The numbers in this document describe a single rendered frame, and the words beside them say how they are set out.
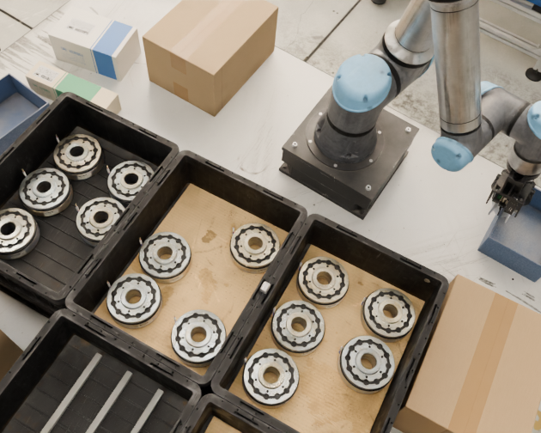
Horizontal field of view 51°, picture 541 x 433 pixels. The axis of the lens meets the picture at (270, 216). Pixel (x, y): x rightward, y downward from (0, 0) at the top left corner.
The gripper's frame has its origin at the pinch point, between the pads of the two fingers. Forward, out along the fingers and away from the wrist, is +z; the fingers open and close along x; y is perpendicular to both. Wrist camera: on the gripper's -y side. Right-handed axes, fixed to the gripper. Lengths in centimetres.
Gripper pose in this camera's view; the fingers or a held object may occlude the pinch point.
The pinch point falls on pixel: (501, 210)
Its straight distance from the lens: 149.2
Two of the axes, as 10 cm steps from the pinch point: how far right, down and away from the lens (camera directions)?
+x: 8.2, 4.6, -3.5
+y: -5.8, 6.9, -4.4
